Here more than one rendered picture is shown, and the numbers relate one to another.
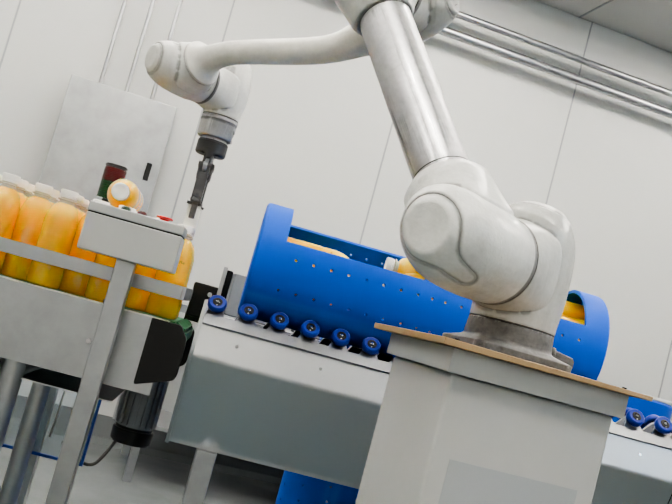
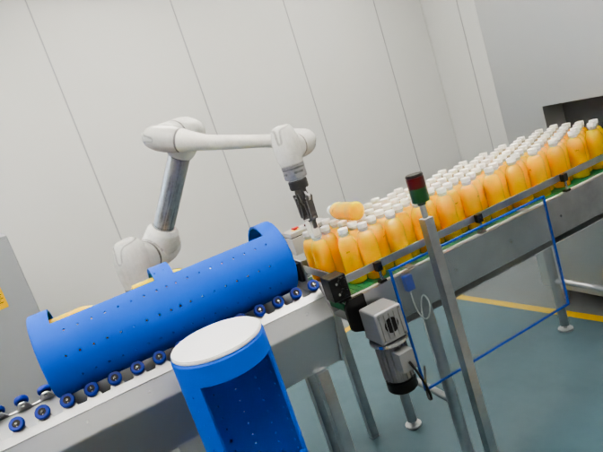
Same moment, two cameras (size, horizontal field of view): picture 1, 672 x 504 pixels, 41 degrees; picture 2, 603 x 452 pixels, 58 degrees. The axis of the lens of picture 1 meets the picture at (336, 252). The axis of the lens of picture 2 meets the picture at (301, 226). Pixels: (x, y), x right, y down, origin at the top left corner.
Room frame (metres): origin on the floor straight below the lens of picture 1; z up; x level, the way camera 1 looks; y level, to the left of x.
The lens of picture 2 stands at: (4.15, -0.25, 1.57)
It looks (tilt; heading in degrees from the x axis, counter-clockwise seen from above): 11 degrees down; 164
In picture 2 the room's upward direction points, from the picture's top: 18 degrees counter-clockwise
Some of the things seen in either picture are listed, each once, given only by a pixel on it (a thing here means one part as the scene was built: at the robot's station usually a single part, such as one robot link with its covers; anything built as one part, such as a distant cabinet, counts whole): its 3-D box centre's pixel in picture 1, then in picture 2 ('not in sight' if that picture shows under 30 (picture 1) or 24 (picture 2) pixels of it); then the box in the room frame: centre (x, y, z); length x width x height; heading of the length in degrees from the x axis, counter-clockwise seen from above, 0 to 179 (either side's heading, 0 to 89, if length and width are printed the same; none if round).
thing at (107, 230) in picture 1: (134, 237); (308, 235); (1.89, 0.42, 1.05); 0.20 x 0.10 x 0.10; 96
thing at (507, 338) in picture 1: (517, 344); not in sight; (1.60, -0.35, 1.04); 0.22 x 0.18 x 0.06; 103
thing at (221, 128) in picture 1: (216, 130); (294, 172); (2.17, 0.36, 1.37); 0.09 x 0.09 x 0.06
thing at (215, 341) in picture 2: not in sight; (215, 339); (2.62, -0.16, 1.03); 0.28 x 0.28 x 0.01
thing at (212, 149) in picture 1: (208, 158); (300, 190); (2.17, 0.36, 1.30); 0.08 x 0.07 x 0.09; 6
